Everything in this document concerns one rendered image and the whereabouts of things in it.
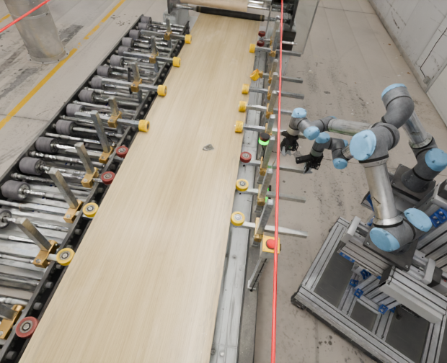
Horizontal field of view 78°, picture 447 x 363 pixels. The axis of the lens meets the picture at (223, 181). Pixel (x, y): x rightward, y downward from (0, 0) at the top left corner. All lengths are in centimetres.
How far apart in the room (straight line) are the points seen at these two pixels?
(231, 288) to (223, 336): 25
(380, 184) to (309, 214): 160
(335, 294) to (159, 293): 138
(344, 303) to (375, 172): 125
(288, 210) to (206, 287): 159
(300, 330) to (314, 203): 122
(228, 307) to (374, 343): 108
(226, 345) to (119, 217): 88
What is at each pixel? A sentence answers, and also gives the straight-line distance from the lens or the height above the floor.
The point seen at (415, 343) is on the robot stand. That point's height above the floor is 21.
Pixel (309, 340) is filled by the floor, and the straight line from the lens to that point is 241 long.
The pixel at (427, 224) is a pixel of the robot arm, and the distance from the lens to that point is 150.
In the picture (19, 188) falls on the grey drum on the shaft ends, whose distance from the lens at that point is 206.
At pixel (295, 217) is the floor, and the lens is 279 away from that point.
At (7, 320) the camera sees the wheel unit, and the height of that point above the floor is 83.
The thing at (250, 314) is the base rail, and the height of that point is 70.
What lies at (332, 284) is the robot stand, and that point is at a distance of 236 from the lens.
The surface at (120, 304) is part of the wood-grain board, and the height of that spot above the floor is 90.
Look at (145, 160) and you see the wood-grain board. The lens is 186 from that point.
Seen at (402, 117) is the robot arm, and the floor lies 148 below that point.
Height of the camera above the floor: 225
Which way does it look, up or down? 51 degrees down
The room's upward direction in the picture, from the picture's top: 7 degrees clockwise
